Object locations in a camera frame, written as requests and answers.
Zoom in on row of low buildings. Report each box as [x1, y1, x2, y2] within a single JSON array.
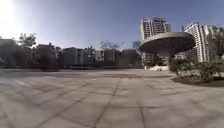
[[0, 37, 144, 70]]

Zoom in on round concrete canopy structure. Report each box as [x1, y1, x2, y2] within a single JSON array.
[[138, 31, 197, 71]]

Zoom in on row of dark trees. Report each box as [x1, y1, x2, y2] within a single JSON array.
[[0, 32, 61, 70]]

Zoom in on planting bed with shrubs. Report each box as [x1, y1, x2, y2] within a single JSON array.
[[169, 54, 224, 88]]

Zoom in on tall pale high-rise buildings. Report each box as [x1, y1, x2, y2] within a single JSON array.
[[139, 16, 224, 64]]

